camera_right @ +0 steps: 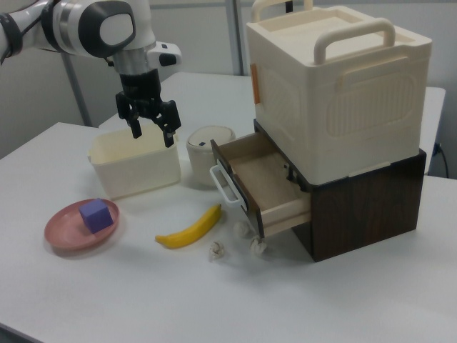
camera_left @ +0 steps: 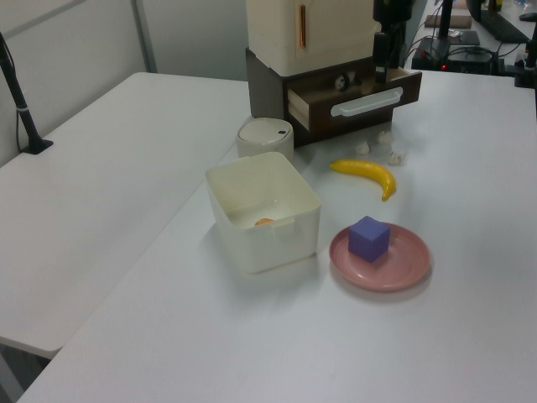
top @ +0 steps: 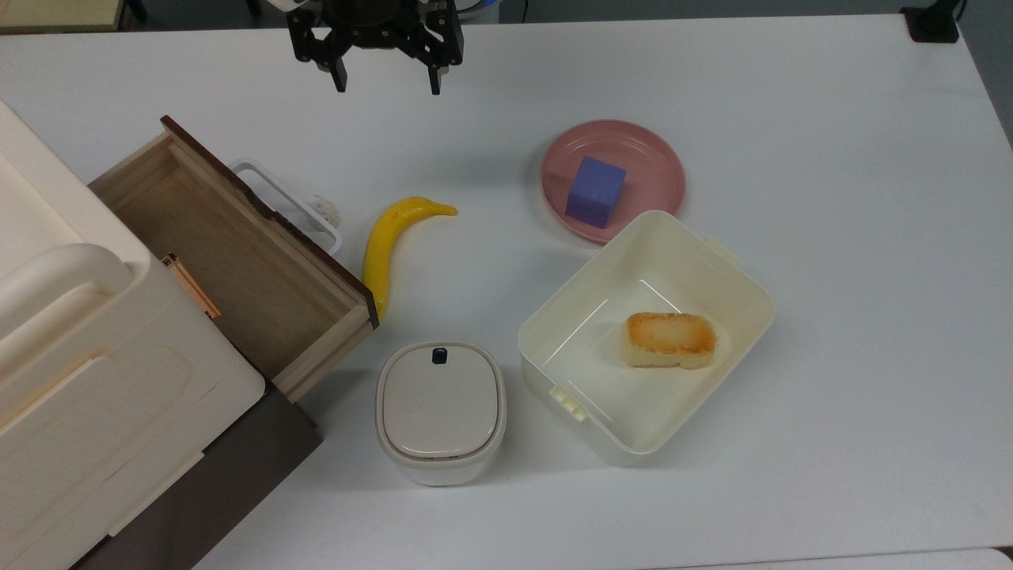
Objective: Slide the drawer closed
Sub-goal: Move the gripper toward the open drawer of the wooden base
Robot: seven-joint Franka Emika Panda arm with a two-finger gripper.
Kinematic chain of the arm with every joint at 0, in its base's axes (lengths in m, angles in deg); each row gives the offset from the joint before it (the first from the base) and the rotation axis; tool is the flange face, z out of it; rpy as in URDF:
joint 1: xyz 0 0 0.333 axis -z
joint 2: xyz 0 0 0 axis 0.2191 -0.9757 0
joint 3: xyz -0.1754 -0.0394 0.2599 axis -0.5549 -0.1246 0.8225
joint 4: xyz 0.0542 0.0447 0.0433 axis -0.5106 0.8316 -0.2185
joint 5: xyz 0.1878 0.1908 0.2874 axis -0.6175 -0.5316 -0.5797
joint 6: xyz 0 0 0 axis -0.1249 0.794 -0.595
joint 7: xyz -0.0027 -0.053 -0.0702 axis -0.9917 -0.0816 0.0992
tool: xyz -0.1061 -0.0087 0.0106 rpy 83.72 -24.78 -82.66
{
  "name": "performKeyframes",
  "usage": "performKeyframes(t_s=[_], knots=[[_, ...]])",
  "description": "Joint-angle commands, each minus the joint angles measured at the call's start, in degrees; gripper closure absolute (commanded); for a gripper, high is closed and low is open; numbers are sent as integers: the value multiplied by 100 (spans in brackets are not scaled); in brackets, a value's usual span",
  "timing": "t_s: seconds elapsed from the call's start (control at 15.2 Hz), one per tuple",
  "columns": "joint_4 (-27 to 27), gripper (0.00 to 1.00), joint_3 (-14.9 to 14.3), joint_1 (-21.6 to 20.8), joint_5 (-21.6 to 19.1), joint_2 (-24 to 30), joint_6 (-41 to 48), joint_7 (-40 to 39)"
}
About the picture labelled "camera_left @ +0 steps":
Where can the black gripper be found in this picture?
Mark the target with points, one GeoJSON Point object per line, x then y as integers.
{"type": "Point", "coordinates": [390, 10]}

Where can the dark wood drawer cabinet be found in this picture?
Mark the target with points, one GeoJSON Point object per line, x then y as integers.
{"type": "Point", "coordinates": [268, 92]}

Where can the small panda toy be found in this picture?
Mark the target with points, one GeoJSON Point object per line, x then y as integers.
{"type": "Point", "coordinates": [343, 82]}

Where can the black background stand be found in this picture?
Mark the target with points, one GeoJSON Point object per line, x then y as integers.
{"type": "Point", "coordinates": [445, 19]}

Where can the black electronics box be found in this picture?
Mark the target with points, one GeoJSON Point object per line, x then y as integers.
{"type": "Point", "coordinates": [461, 61]}

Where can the crumpled white paper ball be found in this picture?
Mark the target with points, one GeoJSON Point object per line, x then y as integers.
{"type": "Point", "coordinates": [384, 137]}
{"type": "Point", "coordinates": [397, 157]}
{"type": "Point", "coordinates": [362, 148]}

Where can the cream plastic storage box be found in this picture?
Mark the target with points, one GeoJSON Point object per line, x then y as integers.
{"type": "Point", "coordinates": [277, 33]}

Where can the black keyboard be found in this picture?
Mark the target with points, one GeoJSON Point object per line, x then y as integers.
{"type": "Point", "coordinates": [503, 27]}

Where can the yellow banana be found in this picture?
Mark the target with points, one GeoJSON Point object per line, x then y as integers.
{"type": "Point", "coordinates": [369, 170]}

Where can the black table clamp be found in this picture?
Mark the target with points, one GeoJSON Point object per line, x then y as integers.
{"type": "Point", "coordinates": [526, 71]}

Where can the black computer mouse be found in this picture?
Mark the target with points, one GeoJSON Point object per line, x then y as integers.
{"type": "Point", "coordinates": [528, 17]}

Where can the small white lidded bin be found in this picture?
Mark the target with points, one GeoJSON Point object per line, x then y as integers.
{"type": "Point", "coordinates": [262, 140]}

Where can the purple cube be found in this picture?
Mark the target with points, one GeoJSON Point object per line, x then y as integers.
{"type": "Point", "coordinates": [367, 243]}

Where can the small orange object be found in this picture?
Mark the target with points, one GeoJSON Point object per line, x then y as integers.
{"type": "Point", "coordinates": [263, 222]}

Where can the pink plate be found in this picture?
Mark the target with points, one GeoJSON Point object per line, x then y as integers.
{"type": "Point", "coordinates": [398, 268]}

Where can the cream open plastic container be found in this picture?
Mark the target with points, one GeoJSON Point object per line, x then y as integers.
{"type": "Point", "coordinates": [272, 247]}

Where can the black clamped stand pole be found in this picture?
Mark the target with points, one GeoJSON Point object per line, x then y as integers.
{"type": "Point", "coordinates": [19, 105]}

